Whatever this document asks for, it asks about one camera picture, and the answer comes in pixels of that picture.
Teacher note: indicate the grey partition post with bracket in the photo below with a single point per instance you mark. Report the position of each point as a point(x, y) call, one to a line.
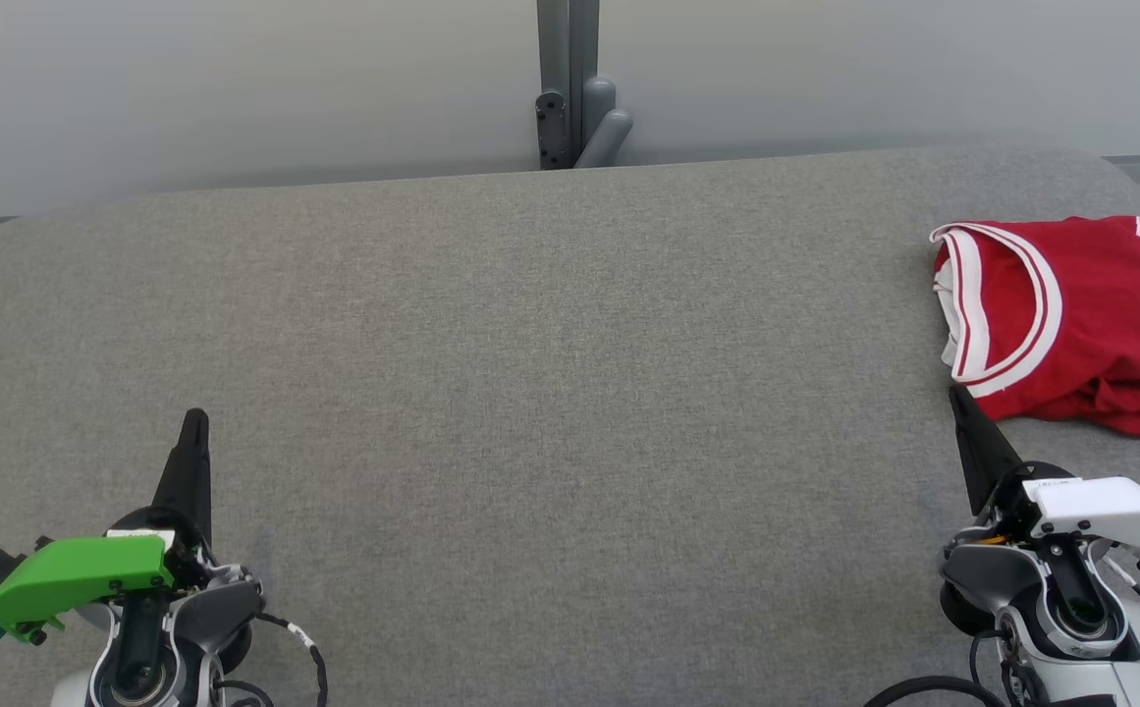
point(570, 98)

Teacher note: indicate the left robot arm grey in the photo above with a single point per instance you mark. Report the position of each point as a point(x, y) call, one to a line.
point(137, 668)

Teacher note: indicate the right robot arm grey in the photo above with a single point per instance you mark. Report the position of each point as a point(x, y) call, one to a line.
point(1070, 609)

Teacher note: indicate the red basketball jersey white trim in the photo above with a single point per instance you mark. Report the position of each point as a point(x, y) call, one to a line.
point(1090, 324)

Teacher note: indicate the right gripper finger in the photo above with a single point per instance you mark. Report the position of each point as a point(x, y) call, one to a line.
point(982, 452)

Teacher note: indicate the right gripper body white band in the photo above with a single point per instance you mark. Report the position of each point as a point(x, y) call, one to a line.
point(1110, 511)

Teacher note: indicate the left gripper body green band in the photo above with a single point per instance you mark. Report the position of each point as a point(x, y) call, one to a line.
point(79, 579)

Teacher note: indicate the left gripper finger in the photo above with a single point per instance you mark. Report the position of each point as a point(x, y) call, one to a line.
point(191, 481)

